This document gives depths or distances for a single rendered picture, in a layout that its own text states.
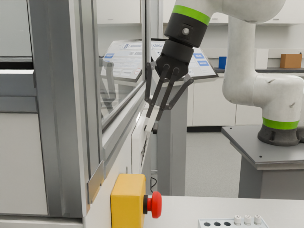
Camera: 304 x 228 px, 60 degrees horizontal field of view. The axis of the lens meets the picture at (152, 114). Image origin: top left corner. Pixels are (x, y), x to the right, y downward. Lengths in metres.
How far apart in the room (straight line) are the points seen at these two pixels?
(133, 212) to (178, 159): 1.39
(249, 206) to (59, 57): 0.55
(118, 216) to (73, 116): 0.20
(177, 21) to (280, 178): 0.70
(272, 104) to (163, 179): 1.01
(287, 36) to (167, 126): 3.58
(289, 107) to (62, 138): 0.88
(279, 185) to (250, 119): 2.98
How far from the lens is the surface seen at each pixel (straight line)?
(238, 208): 0.67
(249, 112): 4.01
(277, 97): 1.03
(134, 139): 0.59
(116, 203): 0.40
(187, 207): 0.65
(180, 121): 1.70
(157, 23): 2.34
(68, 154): 0.26
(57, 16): 0.25
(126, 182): 0.42
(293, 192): 1.13
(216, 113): 3.85
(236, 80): 1.06
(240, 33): 1.05
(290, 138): 1.08
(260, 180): 1.06
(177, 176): 1.82
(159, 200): 0.42
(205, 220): 0.55
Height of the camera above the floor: 1.10
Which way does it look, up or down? 13 degrees down
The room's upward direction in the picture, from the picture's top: straight up
